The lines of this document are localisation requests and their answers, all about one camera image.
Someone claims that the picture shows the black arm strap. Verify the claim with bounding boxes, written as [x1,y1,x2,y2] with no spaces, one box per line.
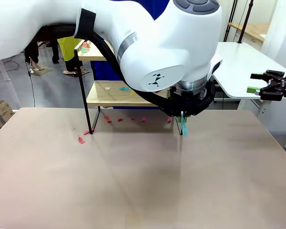
[73,8,97,39]

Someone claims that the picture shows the black frame two-tier wooden shelf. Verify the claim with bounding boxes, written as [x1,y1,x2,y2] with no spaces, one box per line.
[73,39,184,136]

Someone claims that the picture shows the black floor cable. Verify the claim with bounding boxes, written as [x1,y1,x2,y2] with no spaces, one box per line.
[25,56,36,107]

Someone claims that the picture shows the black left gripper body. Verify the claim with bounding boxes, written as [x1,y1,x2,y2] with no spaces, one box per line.
[168,87,206,118]

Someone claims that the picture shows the large white desk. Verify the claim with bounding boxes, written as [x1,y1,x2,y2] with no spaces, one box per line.
[211,42,286,115]

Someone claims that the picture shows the small white desk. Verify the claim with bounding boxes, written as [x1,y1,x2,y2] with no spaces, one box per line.
[0,58,11,82]

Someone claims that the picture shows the person in yellow apron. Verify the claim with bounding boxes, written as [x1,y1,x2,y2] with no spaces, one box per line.
[51,37,86,77]

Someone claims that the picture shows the teal chenille duster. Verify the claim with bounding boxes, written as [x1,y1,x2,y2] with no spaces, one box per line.
[180,110,189,137]

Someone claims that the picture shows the black tripod pole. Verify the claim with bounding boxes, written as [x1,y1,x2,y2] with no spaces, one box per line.
[237,0,255,44]

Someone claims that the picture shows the light wooden table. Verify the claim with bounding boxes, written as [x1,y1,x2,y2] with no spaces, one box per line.
[227,22,270,43]

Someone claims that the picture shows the person in dark clothes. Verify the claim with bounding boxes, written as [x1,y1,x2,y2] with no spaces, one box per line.
[23,42,46,72]

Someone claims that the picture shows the cardboard box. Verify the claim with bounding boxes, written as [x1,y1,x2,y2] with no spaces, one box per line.
[0,99,15,125]

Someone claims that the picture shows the black tripod legs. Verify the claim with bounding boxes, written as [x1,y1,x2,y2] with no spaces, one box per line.
[223,0,239,42]

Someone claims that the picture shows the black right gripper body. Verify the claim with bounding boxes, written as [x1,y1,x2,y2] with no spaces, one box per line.
[275,71,286,97]

